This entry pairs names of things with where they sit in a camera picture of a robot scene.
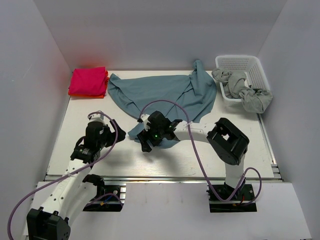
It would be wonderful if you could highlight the crumpled grey t-shirt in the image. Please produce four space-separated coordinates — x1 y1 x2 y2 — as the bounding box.
211 67 273 114

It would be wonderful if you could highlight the blue-grey t-shirt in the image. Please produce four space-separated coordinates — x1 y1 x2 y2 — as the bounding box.
107 59 217 150

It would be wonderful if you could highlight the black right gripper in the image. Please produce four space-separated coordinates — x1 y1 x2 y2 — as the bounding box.
137 124 165 153

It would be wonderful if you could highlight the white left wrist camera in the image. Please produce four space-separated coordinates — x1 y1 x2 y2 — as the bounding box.
87 110 105 125

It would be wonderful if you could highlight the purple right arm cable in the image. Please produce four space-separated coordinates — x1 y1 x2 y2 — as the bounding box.
138 99 262 207

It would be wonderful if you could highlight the white plastic basket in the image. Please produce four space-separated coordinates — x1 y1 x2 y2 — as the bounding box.
215 54 271 107

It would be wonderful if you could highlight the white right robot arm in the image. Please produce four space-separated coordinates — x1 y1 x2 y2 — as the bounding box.
137 111 250 200

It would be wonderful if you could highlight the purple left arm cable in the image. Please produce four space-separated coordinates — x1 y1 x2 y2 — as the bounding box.
6 111 120 240

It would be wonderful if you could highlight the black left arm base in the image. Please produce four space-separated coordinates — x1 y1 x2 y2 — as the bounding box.
83 182 126 212

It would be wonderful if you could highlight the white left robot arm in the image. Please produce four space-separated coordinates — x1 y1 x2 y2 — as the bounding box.
26 114 126 240

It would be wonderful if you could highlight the folded magenta t-shirt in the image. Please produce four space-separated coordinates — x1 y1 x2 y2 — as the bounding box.
67 66 108 97

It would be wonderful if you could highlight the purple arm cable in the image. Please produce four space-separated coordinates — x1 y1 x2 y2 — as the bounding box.
138 99 262 207
6 111 120 240

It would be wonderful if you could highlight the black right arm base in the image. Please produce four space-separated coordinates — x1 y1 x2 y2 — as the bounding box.
206 183 257 213

